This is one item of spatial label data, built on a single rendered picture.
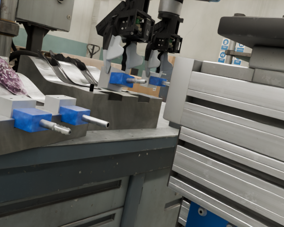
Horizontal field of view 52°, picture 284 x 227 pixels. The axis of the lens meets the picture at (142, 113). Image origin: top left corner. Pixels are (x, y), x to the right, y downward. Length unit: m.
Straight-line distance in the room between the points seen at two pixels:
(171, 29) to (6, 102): 0.64
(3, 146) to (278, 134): 0.38
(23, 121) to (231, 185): 0.31
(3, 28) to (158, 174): 0.85
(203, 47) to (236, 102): 7.91
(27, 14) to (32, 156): 1.08
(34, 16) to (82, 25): 7.41
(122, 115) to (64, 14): 0.98
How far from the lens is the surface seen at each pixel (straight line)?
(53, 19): 1.62
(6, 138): 0.49
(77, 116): 0.55
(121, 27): 0.73
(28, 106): 0.51
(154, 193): 0.98
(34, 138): 0.53
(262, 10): 7.82
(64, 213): 0.75
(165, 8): 1.00
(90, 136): 0.65
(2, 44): 1.37
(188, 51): 8.49
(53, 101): 0.57
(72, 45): 8.79
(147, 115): 0.83
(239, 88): 0.36
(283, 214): 0.35
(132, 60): 0.76
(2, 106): 0.50
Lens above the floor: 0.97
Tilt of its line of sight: 9 degrees down
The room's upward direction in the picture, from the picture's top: 11 degrees clockwise
